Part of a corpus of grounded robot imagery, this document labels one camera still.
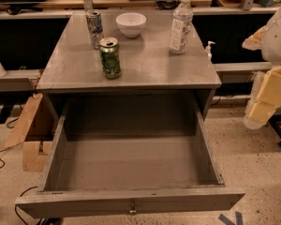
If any grey top drawer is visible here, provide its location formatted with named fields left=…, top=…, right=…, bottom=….
left=16, top=92, right=244, bottom=218

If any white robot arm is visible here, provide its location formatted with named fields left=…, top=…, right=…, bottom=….
left=242, top=7, right=281, bottom=129

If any small pump dispenser bottle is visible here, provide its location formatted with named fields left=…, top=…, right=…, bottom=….
left=205, top=41, right=215, bottom=62

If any clear plastic water bottle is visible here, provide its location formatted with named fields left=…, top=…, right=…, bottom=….
left=170, top=0, right=193, bottom=54

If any white ceramic bowl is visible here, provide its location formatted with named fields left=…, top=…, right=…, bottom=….
left=116, top=12, right=147, bottom=38

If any green soda can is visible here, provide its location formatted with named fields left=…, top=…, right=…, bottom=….
left=99, top=37, right=121, bottom=79

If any silver blue energy can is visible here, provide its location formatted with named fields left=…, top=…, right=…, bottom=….
left=86, top=11, right=104, bottom=49

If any black floor cable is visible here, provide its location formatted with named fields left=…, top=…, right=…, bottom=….
left=0, top=117, right=24, bottom=172

